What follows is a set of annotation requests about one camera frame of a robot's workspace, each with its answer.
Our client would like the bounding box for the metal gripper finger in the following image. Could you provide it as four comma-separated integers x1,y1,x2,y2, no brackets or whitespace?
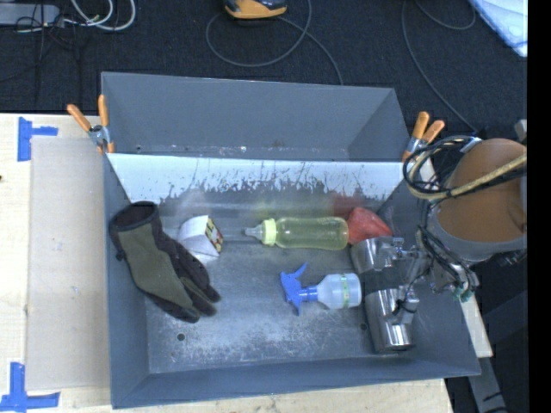
378,237,425,270
387,288,421,324

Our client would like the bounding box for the shiny metal cylinder black band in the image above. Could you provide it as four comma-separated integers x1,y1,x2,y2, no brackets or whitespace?
350,236,417,354

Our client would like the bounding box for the red-orange crumpled bag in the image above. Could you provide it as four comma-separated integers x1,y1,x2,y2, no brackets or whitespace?
346,206,393,246

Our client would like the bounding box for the white spray bottle blue nozzle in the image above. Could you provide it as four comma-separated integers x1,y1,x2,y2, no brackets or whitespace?
279,262,362,317

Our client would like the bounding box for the clear baby bottle yellow liquid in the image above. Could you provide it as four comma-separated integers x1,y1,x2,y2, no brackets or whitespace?
244,216,350,251

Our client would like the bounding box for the grey metal bin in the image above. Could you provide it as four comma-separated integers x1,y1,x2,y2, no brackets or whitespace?
99,71,483,410

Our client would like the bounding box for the white box with red print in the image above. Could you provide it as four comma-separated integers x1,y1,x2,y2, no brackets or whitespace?
176,214,225,267

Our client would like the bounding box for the green and brown glove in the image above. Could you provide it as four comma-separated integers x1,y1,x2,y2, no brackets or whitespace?
108,200,222,324

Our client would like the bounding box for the pale wood flat board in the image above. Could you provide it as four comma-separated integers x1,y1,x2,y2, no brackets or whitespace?
24,135,112,393

